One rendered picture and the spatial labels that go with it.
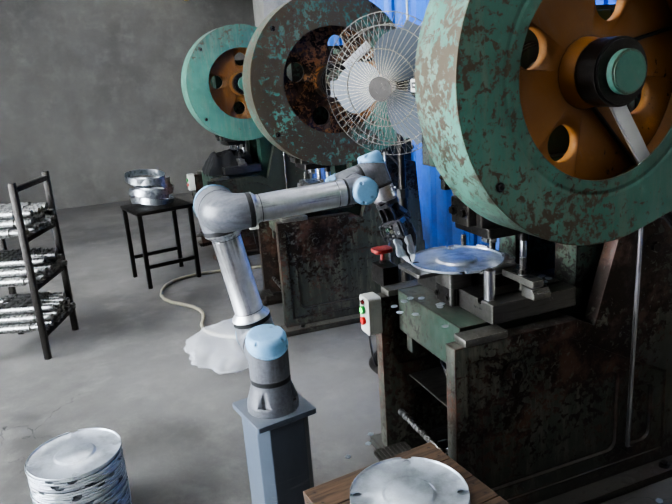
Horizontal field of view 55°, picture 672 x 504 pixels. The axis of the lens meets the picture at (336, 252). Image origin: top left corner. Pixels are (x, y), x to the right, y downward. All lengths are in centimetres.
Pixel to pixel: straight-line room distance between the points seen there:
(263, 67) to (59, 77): 537
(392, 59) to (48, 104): 604
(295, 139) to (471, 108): 181
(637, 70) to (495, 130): 35
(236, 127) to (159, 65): 360
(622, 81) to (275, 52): 188
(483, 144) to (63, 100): 714
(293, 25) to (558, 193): 186
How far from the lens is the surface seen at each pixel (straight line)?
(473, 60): 143
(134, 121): 829
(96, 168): 832
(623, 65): 159
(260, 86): 309
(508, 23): 148
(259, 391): 185
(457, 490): 168
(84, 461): 227
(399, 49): 269
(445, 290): 203
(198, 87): 476
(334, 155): 321
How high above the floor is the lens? 138
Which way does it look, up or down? 16 degrees down
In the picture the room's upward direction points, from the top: 4 degrees counter-clockwise
